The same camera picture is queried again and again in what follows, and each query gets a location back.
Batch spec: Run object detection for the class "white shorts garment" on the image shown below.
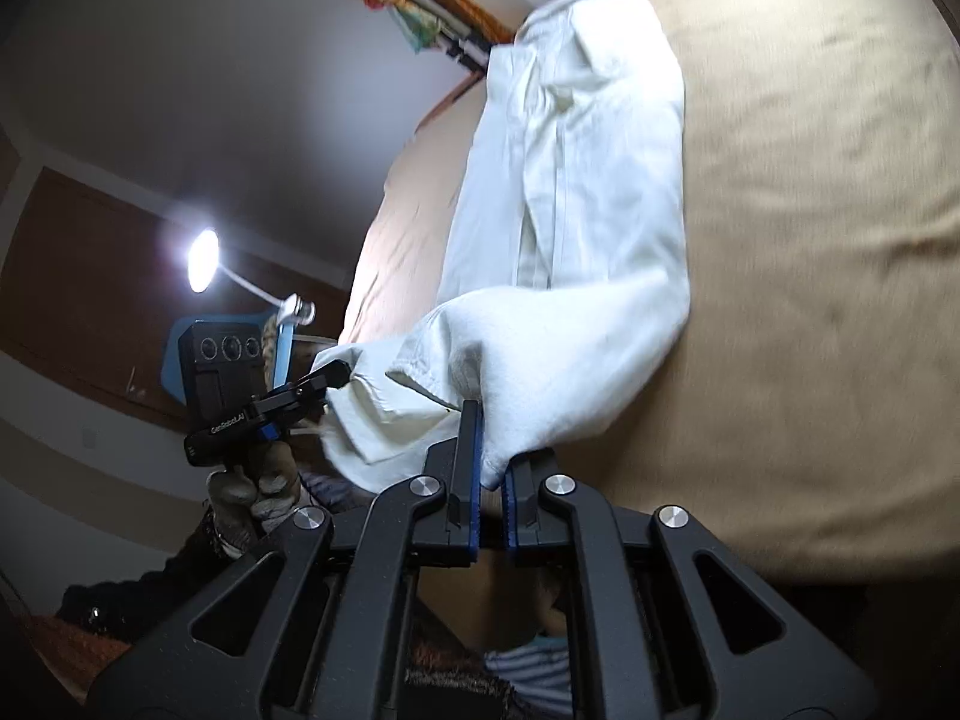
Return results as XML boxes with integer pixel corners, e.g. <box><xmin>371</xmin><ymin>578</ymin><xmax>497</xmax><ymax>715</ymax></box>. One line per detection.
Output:
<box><xmin>319</xmin><ymin>0</ymin><xmax>690</xmax><ymax>493</ymax></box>

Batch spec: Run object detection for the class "left gloved hand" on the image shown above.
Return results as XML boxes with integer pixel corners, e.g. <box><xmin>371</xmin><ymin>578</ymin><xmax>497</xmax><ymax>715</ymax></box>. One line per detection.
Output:
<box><xmin>206</xmin><ymin>442</ymin><xmax>302</xmax><ymax>559</ymax></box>

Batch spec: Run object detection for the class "blue chair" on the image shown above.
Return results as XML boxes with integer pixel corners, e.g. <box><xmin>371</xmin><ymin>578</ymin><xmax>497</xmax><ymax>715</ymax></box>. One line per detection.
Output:
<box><xmin>161</xmin><ymin>310</ymin><xmax>293</xmax><ymax>421</ymax></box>

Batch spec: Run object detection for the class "white clip lamp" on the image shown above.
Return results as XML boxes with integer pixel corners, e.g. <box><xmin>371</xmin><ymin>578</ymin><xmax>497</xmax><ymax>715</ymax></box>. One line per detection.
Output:
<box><xmin>185</xmin><ymin>227</ymin><xmax>316</xmax><ymax>327</ymax></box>

